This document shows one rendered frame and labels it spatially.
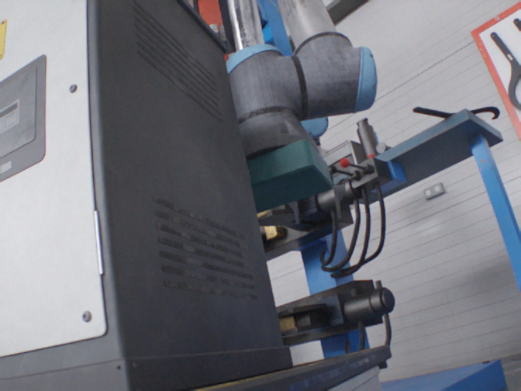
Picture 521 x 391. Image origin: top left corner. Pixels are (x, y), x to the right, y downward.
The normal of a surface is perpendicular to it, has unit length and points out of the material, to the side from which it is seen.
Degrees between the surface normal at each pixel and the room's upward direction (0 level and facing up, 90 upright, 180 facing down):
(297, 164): 90
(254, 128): 70
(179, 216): 90
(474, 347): 90
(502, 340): 90
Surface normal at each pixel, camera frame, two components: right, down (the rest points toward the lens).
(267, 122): -0.13, -0.62
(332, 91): 0.13, 0.41
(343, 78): 0.08, 0.08
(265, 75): 0.00, -0.34
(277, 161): -0.40, -0.24
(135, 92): 0.90, -0.30
